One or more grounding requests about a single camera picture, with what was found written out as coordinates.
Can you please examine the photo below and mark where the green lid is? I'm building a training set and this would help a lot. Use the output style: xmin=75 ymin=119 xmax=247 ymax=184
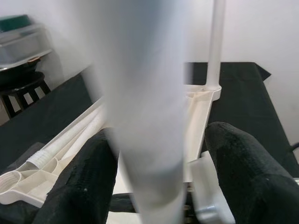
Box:
xmin=0 ymin=14 xmax=32 ymax=32

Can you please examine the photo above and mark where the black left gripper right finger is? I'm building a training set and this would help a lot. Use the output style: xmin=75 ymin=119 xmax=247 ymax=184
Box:
xmin=204 ymin=121 xmax=299 ymax=224

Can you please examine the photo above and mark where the black round stool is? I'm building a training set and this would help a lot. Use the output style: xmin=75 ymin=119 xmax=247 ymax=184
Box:
xmin=0 ymin=71 xmax=51 ymax=119

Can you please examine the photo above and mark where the clear plastic storage box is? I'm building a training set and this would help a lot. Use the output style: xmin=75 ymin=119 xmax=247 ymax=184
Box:
xmin=0 ymin=25 xmax=53 ymax=68

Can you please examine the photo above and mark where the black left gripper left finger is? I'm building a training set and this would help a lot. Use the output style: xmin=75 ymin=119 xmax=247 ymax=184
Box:
xmin=34 ymin=127 xmax=120 ymax=224

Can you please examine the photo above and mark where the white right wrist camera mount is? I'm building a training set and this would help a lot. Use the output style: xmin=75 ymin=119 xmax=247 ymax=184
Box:
xmin=189 ymin=156 xmax=235 ymax=224

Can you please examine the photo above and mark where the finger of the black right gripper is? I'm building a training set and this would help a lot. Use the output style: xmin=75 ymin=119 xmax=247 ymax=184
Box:
xmin=111 ymin=193 xmax=137 ymax=213

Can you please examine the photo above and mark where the white plastic children table top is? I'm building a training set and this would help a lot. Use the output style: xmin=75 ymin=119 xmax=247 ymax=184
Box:
xmin=0 ymin=84 xmax=222 ymax=208

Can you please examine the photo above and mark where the black tablecloth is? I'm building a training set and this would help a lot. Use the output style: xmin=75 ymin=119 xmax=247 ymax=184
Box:
xmin=0 ymin=61 xmax=299 ymax=178

